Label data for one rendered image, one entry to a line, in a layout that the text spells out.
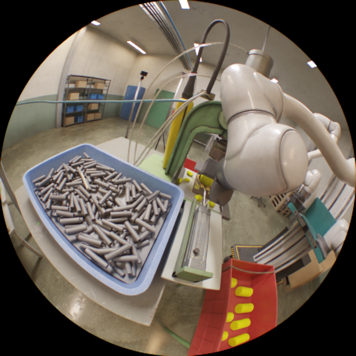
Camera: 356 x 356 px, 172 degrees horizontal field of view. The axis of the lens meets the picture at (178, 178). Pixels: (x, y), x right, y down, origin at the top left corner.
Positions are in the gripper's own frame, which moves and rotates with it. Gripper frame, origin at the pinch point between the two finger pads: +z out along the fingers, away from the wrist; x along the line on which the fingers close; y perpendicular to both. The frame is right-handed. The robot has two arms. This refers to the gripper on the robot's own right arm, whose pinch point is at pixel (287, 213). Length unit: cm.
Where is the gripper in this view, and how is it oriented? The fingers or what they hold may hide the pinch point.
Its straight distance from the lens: 101.1
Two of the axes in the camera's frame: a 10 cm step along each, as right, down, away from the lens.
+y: 9.4, 3.2, 1.3
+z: -3.4, 7.9, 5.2
